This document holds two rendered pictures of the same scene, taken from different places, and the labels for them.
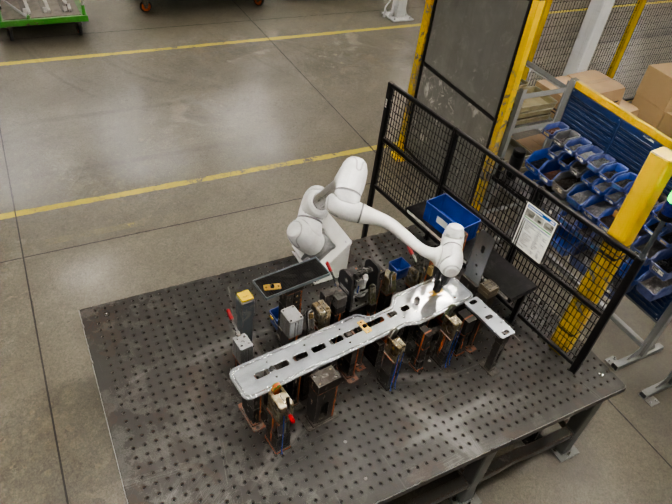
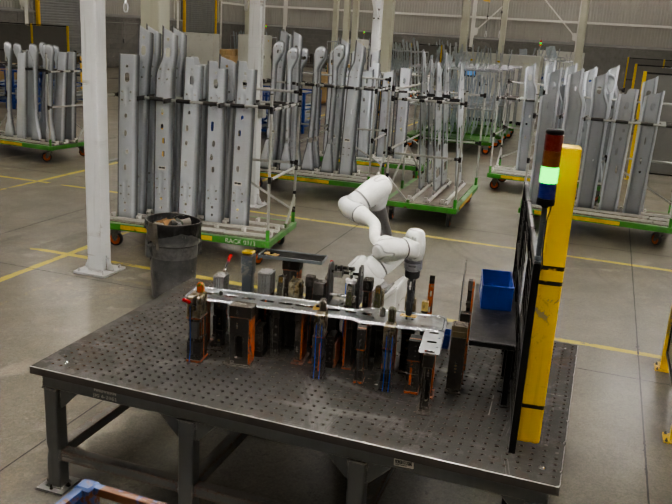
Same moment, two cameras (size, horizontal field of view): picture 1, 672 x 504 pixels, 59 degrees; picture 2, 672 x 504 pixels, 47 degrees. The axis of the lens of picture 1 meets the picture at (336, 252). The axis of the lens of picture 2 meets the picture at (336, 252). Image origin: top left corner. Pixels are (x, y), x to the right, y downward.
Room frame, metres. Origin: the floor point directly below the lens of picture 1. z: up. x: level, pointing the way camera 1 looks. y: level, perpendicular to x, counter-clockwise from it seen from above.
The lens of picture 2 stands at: (-0.36, -3.17, 2.39)
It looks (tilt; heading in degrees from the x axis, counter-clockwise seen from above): 16 degrees down; 51
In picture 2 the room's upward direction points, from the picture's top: 3 degrees clockwise
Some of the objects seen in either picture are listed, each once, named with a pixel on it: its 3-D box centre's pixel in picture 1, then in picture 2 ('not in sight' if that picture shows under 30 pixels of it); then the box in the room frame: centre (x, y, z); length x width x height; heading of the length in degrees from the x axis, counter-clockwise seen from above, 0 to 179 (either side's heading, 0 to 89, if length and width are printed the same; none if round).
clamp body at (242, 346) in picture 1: (242, 365); (220, 304); (1.74, 0.37, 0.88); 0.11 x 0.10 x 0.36; 39
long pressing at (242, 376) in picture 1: (362, 329); (313, 308); (1.97, -0.18, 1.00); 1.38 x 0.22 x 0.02; 129
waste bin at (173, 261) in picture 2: not in sight; (173, 257); (2.71, 2.82, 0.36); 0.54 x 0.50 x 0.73; 32
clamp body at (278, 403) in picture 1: (280, 420); (197, 326); (1.47, 0.14, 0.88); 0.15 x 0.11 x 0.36; 39
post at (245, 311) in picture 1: (244, 328); (247, 290); (1.94, 0.40, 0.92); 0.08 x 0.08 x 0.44; 39
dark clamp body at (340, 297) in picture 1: (334, 317); (319, 313); (2.12, -0.04, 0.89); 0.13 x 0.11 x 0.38; 39
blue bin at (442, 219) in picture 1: (451, 219); (496, 289); (2.85, -0.65, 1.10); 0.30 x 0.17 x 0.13; 42
